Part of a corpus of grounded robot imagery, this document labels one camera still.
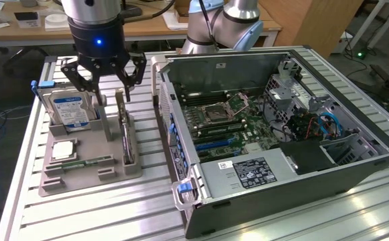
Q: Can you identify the silver chipset heatsink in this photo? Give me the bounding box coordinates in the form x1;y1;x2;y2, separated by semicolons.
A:
243;142;266;153

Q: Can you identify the black and white box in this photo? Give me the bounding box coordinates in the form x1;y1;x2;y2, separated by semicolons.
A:
15;12;43;29

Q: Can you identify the CPU socket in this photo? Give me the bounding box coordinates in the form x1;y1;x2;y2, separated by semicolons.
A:
203;102;237;124

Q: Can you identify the grey parts rack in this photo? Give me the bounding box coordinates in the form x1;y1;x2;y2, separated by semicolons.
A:
39;87;144;198

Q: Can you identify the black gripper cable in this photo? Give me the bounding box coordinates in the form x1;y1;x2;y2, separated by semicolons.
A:
122;0;179;21

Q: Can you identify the wooden desk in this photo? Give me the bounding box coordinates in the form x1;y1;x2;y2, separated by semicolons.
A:
0;0;282;49

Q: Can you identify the black chair base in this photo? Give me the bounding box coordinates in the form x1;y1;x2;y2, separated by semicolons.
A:
3;46;48;74

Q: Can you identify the hard disk with blue rails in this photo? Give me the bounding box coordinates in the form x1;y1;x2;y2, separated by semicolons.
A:
30;80;98;132

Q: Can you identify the grey power supply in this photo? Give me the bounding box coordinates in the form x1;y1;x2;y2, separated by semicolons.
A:
190;148;298;199

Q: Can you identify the wooden cabinet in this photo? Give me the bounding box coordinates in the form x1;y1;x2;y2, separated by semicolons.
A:
258;0;380;59

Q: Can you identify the metal disk bay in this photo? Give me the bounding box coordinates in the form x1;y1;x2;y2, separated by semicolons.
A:
263;59;318;120

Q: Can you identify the stack of papers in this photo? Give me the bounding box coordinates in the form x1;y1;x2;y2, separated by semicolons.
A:
162;11;191;31

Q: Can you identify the black wire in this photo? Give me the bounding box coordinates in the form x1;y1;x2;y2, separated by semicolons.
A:
261;95;293;138

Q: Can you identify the green RAM stick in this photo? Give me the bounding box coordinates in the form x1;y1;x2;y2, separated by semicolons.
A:
46;157;114;171

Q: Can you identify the green motherboard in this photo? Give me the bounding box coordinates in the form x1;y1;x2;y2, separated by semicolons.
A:
177;89;285;163

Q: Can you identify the silver CPU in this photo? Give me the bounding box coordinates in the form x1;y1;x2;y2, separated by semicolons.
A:
51;141;78;159

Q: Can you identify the metal socket cover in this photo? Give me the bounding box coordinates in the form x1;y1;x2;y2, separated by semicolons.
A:
226;91;251;108

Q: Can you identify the open black PC case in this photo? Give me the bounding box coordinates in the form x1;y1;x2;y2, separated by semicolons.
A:
150;49;389;239

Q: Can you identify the white desk frame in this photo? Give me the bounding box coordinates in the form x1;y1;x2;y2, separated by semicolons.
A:
346;0;389;69

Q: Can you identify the black RAM stick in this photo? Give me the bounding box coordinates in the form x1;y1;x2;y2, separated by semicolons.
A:
198;122;246;137

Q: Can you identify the white flat box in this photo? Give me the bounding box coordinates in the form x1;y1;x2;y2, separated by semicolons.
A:
44;14;72;33

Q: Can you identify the blue wire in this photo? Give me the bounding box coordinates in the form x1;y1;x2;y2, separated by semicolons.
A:
316;113;345;138

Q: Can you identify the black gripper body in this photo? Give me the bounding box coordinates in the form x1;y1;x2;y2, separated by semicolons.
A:
67;14;131;76

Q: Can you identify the blue expansion slot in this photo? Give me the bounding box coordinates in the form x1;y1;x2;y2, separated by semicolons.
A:
194;139;233;152

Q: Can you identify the green graphics card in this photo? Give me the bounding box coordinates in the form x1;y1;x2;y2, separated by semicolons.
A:
114;89;136;167

